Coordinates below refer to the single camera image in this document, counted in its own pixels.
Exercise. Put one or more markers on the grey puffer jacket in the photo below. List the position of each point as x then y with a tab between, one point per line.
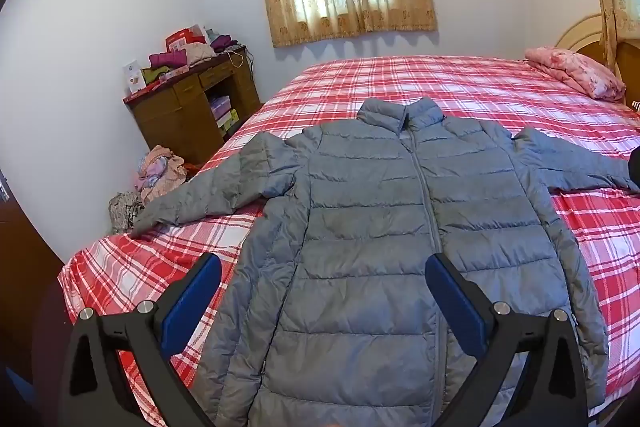
327	318

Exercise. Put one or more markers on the red gift bag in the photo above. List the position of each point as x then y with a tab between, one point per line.
181	38

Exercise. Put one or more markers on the red plaid bed sheet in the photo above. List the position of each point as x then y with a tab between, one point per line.
114	274

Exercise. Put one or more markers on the purple folded garment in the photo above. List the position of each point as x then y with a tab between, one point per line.
222	42

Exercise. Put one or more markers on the brown wooden desk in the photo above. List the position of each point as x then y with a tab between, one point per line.
176	113

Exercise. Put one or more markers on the pink floral pillow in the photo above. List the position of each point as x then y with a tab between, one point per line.
580	72

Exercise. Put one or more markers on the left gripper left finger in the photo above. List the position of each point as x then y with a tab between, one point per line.
94	387

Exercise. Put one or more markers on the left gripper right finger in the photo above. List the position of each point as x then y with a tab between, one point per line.
551	390

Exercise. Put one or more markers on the pink clothes pile on floor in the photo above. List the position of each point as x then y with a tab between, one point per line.
159	172

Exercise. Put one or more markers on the wooden headboard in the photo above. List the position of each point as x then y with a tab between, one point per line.
584	37

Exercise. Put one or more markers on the grey patterned cloth on floor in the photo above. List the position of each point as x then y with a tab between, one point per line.
123	209

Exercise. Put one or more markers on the white greeting card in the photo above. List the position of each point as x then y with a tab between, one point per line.
134	77

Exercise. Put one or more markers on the magenta folded garment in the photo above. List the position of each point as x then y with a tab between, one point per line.
172	59

